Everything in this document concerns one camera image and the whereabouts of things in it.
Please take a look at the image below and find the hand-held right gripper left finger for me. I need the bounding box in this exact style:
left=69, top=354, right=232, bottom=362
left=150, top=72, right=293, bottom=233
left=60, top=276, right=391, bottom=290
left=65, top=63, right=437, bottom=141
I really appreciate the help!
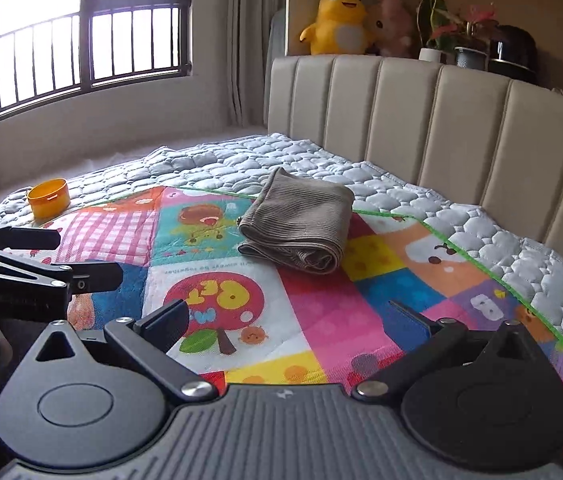
left=34, top=298, right=219, bottom=406

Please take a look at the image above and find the beige padded headboard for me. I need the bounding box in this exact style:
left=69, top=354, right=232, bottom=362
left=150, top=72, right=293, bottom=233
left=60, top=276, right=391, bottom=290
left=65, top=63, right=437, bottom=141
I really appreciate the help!
left=266, top=55, right=563, bottom=272

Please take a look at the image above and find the black round pot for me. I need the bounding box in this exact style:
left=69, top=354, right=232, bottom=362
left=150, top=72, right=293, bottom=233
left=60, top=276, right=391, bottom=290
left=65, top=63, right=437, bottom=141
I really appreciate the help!
left=488, top=24, right=538, bottom=80

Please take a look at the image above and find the pink plush toy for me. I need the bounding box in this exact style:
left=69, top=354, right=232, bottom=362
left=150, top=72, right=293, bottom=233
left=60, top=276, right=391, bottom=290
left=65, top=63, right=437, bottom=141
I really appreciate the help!
left=366, top=0, right=415, bottom=59

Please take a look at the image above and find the beige curtain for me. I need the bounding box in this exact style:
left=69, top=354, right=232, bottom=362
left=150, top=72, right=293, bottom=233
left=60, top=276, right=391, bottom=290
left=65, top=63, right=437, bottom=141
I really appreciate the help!
left=224, top=0, right=268, bottom=129

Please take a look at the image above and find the yellow plush duck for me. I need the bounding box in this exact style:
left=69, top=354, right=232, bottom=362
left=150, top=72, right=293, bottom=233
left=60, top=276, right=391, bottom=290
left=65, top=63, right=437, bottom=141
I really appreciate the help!
left=299, top=0, right=375, bottom=56

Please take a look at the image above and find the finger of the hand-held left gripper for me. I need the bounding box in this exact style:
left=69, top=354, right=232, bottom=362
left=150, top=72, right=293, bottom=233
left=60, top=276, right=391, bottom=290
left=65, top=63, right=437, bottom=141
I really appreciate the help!
left=0, top=218, right=62, bottom=252
left=0, top=243, right=126, bottom=295

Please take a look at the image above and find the brown striped knit sweater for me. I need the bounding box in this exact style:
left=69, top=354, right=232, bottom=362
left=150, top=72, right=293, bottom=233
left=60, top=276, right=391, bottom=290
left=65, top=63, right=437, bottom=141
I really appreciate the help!
left=238, top=166, right=355, bottom=276

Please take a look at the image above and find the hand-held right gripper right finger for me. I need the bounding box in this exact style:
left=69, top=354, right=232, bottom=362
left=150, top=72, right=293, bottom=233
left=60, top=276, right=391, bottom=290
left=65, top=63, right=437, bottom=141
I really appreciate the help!
left=351, top=300, right=543, bottom=404

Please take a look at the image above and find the green plant in white pot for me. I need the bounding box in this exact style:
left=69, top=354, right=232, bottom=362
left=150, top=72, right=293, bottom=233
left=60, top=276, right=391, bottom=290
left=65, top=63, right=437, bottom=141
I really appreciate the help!
left=416, top=0, right=456, bottom=64

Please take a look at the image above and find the colourful printed blanket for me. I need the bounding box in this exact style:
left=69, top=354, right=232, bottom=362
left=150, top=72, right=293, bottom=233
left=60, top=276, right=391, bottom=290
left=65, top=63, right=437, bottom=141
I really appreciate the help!
left=0, top=185, right=563, bottom=453

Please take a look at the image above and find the window with black railing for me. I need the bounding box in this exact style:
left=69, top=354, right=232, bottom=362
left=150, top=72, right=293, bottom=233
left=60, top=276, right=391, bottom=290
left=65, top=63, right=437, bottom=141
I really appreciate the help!
left=0, top=0, right=193, bottom=124

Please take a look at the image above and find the colourful quilted bed mat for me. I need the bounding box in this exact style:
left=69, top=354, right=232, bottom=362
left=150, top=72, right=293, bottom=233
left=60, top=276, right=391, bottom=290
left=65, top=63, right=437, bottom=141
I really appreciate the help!
left=0, top=132, right=563, bottom=377

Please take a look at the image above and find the orange round container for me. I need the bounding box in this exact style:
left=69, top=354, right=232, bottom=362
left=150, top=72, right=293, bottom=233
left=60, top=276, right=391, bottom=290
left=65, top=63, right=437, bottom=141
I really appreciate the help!
left=26, top=178, right=71, bottom=220

